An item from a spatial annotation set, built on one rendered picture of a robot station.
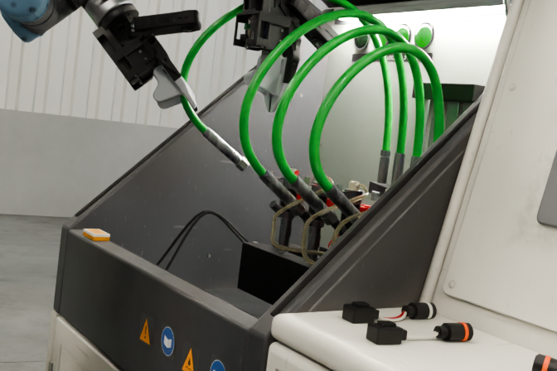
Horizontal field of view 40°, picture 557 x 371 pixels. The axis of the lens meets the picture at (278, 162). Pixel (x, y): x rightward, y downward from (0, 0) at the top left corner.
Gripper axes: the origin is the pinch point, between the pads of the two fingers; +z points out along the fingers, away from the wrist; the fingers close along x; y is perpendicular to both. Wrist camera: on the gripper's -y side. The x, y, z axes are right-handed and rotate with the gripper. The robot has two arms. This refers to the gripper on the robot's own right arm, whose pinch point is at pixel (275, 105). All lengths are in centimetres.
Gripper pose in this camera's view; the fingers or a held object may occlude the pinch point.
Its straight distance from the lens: 122.5
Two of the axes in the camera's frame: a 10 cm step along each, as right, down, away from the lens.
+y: -8.2, -0.7, -5.7
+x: 5.6, 1.1, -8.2
